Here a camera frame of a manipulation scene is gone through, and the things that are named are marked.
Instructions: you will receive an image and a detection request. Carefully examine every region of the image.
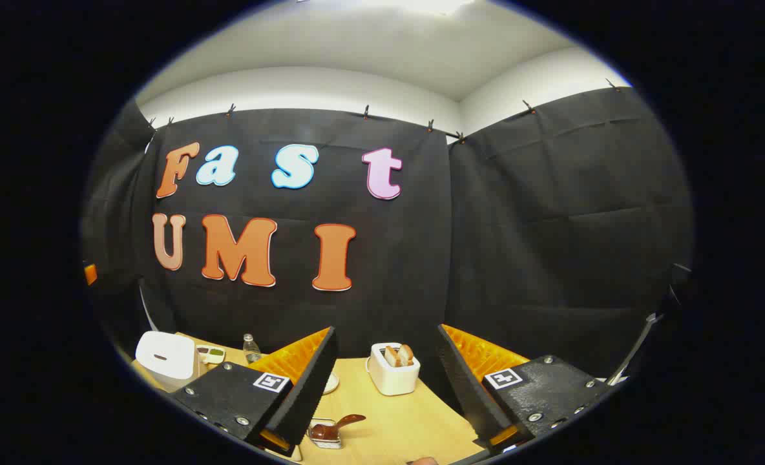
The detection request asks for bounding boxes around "black backdrop cloth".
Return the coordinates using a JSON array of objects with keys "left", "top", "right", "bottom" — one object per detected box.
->
[{"left": 80, "top": 84, "right": 695, "bottom": 388}]

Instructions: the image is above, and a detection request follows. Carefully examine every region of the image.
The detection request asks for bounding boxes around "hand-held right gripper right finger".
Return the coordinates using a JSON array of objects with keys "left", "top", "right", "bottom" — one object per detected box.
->
[{"left": 435, "top": 323, "right": 613, "bottom": 456}]

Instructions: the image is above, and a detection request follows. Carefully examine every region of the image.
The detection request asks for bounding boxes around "white toaster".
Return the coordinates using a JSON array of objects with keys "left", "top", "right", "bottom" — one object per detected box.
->
[{"left": 366, "top": 342, "right": 421, "bottom": 396}]

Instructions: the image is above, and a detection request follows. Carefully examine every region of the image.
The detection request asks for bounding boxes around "white rice cooker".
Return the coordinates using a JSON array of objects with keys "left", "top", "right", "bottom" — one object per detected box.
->
[{"left": 136, "top": 331, "right": 199, "bottom": 391}]

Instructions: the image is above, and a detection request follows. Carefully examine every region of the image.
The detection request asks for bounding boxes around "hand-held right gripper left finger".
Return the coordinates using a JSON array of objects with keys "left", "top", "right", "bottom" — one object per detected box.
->
[{"left": 171, "top": 326, "right": 340, "bottom": 458}]

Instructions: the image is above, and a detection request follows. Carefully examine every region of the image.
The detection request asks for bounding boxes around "brown wooden spoon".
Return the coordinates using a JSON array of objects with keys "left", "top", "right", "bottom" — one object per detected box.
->
[{"left": 309, "top": 414, "right": 367, "bottom": 442}]

